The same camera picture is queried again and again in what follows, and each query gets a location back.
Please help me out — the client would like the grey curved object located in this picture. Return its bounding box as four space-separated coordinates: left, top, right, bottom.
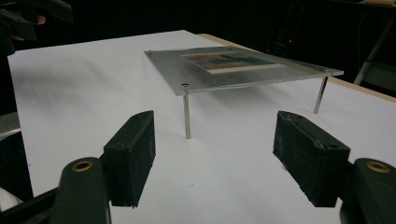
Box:
0 111 22 142

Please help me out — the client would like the grey metal stand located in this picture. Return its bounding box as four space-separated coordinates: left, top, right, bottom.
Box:
353 18 396 94

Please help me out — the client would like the metal standoff leg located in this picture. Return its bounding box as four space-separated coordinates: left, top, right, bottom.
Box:
313 76 330 115
181 83 192 140

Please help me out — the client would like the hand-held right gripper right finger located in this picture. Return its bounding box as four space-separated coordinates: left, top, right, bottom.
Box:
273 110 351 208

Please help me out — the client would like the painted picture card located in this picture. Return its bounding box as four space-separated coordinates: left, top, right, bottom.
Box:
180 51 286 75

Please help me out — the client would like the clear acrylic picture frame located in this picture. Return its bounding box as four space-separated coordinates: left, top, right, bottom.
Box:
144 46 345 97

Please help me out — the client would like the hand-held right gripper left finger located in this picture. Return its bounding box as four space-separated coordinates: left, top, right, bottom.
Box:
103 110 156 208

